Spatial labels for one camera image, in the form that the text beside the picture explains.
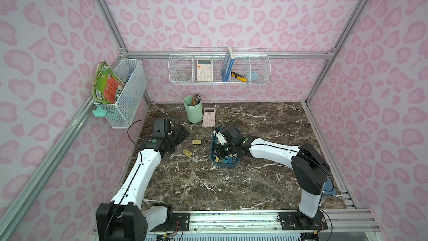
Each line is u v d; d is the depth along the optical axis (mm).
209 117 1099
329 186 819
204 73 943
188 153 941
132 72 878
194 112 1066
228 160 898
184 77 960
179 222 719
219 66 980
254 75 1007
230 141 691
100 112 622
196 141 979
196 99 1007
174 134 703
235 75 979
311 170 474
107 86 731
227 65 877
